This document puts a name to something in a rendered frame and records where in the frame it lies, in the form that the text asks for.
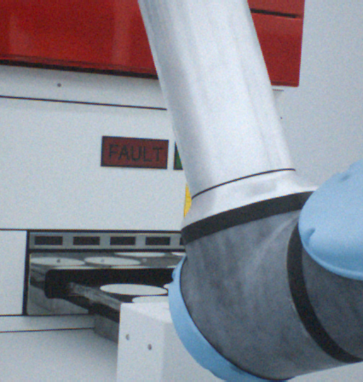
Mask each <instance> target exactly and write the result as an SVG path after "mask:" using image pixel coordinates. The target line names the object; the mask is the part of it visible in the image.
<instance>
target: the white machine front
mask: <svg viewBox="0 0 363 382"><path fill-rule="evenodd" d="M105 138H110V139H124V140H138V141H152V142H167V155H166V167H160V166H142V165H105V164H103V158H104V145H105ZM176 159H177V145H176V140H175V137H174V133H173V130H172V127H171V124H170V119H169V115H168V112H167V106H166V103H165V100H164V94H163V91H162V88H161V84H160V82H159V79H158V78H142V77H132V76H123V75H114V74H105V73H97V72H79V71H70V70H61V69H52V68H43V67H26V66H17V65H8V64H0V332H15V331H35V330H55V329H76V328H95V313H89V314H64V315H28V314H26V313H25V312H24V308H25V293H26V265H27V253H28V252H185V251H186V250H185V249H29V245H30V233H83V234H181V231H180V225H181V223H182V221H183V217H184V207H185V197H186V186H187V179H186V176H185V172H184V170H183V168H178V167H176Z"/></svg>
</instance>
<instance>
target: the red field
mask: <svg viewBox="0 0 363 382"><path fill-rule="evenodd" d="M166 155H167V142H152V141H138V140H124V139H110V138H105V145H104V158H103V164H105V165H142V166H160V167H166Z"/></svg>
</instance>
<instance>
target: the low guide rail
mask: <svg viewBox="0 0 363 382"><path fill-rule="evenodd" d="M119 329H120V319H119V318H117V317H115V316H113V315H109V314H108V313H95V333H98V334H99V335H101V336H103V337H105V338H107V339H110V340H111V341H113V342H115V343H117V344H118V343H119Z"/></svg>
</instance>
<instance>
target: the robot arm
mask: <svg viewBox="0 0 363 382"><path fill-rule="evenodd" d="M138 3H139V6H140V10H141V14H142V18H143V21H144V27H145V31H146V34H147V39H148V42H149V45H150V49H151V51H152V55H153V60H154V63H155V66H156V70H157V73H158V79H159V82H160V84H161V88H162V91H163V94H164V100H165V103H166V106H167V112H168V115H169V119H170V124H171V127H172V130H173V133H174V137H175V140H176V145H177V148H178V152H179V154H180V158H181V163H182V167H183V170H184V172H185V176H186V179H187V185H188V188H189V192H190V197H191V205H190V210H189V212H188V213H187V215H186V216H185V217H184V219H183V221H182V222H181V225H180V231H181V237H182V240H183V243H184V246H185V250H186V254H187V255H186V256H185V257H184V258H182V259H181V261H180V262H179V263H178V264H177V265H176V267H175V269H174V271H173V273H172V276H171V277H172V279H173V281H172V282H171V283H170V284H169V287H168V304H169V310H170V317H171V320H172V323H173V325H174V328H175V330H176V333H177V335H178V337H179V339H180V340H181V342H182V344H183V345H184V347H185V348H186V349H187V351H188V352H189V353H190V355H191V357H192V358H193V359H194V360H195V361H196V362H197V363H198V364H199V365H200V366H201V367H202V368H204V369H207V370H209V371H210V372H211V373H213V374H214V375H215V376H216V377H217V378H219V379H222V380H225V381H227V382H284V381H287V380H288V379H292V378H294V377H297V376H302V375H305V374H310V373H316V372H319V371H324V370H327V369H332V368H338V367H341V366H346V365H350V364H354V363H358V362H363V158H362V159H359V160H357V161H356V162H354V163H353V164H351V165H350V166H349V169H347V170H346V171H344V172H337V173H335V174H334V175H332V176H331V177H330V178H329V179H328V180H326V181H325V182H324V183H323V184H322V185H321V186H319V187H318V186H316V185H314V184H313V183H311V182H309V181H307V180H306V179H305V178H303V177H300V176H299V175H298V173H297V172H296V169H295V166H294V163H293V160H292V157H291V152H290V149H289V147H288V143H287V140H286V137H285V132H284V129H283V125H282V120H281V117H280V114H279V109H278V106H277V103H276V100H275V98H274V93H273V89H272V86H271V83H270V80H269V77H268V72H267V69H266V66H265V63H264V59H263V57H262V52H261V46H260V44H259V40H258V37H257V34H256V29H255V27H254V23H253V20H252V17H251V12H250V9H249V6H248V3H247V1H246V0H138Z"/></svg>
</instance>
